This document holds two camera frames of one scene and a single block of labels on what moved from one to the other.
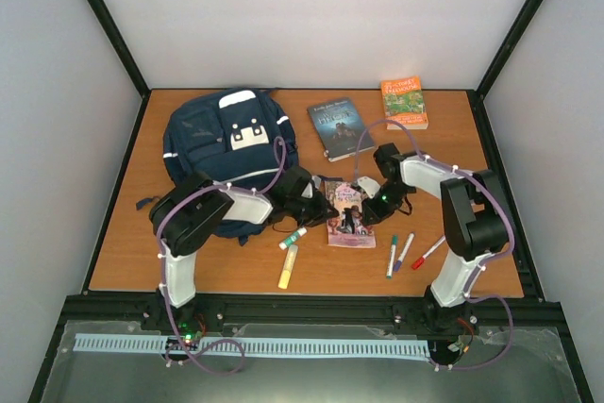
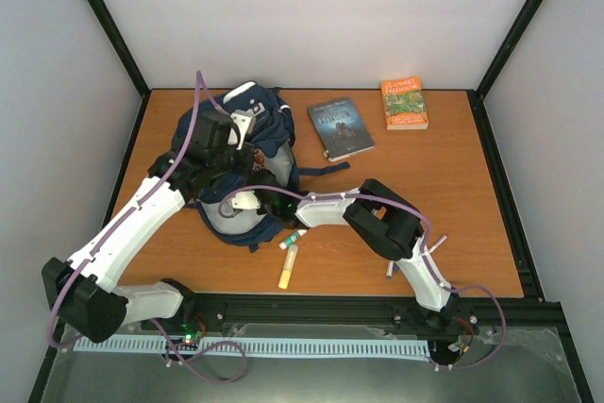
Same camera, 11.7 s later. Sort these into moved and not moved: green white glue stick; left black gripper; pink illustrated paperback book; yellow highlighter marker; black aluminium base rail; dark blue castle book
Moved: pink illustrated paperback book; left black gripper
Not moved: green white glue stick; black aluminium base rail; yellow highlighter marker; dark blue castle book
